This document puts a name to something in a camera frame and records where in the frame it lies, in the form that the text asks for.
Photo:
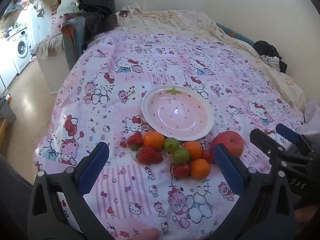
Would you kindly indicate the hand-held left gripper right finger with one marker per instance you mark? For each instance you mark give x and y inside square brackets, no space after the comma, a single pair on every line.
[230,170]

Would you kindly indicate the dark cloth on armchair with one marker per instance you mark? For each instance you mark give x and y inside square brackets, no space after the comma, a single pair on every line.
[97,25]

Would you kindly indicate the black clothing heap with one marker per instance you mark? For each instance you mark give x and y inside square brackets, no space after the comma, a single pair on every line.
[266,47]

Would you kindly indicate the white washing machine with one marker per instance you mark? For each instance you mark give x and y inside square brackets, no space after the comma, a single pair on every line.
[22,48]

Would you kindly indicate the grey bin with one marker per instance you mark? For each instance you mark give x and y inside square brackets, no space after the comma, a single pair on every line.
[6,111]

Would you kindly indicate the large red strawberry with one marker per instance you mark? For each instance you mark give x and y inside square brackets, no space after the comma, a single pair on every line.
[148,155]

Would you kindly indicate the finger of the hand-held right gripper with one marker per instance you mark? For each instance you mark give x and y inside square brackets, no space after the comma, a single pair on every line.
[265,142]
[287,130]

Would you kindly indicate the green grape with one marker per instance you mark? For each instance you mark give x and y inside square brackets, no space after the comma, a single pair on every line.
[171,144]
[181,154]

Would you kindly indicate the light cloth pile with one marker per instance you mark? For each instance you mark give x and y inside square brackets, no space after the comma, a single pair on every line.
[47,46]

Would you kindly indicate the person's left hand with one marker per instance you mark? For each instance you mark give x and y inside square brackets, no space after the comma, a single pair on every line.
[150,234]

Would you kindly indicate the person's right forearm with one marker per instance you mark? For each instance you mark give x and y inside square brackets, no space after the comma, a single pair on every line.
[307,218]

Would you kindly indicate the red cherry tomato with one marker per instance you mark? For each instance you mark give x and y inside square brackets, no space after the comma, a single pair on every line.
[207,155]
[181,170]

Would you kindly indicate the orange mandarin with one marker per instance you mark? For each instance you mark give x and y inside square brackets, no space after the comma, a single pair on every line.
[153,140]
[200,168]
[193,149]

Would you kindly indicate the pink cartoon printed blanket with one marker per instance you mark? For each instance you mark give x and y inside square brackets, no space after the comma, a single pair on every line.
[140,195]

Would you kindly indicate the blue armchair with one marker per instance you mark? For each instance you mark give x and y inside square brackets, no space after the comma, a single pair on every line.
[73,40]

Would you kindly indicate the small red strawberry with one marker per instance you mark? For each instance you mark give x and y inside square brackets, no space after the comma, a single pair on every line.
[135,140]

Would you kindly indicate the pink strawberry print bowl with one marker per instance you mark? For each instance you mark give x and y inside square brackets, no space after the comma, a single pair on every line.
[178,113]

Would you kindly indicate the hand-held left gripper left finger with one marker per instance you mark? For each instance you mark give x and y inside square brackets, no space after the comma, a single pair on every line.
[93,170]

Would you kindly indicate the black white striped cloth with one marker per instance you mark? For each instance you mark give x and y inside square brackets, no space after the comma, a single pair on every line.
[271,61]

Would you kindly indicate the red apple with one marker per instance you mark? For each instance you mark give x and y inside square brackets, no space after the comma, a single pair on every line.
[228,142]

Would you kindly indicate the white kitchen cabinet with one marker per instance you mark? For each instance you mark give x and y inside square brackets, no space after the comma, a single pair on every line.
[40,22]

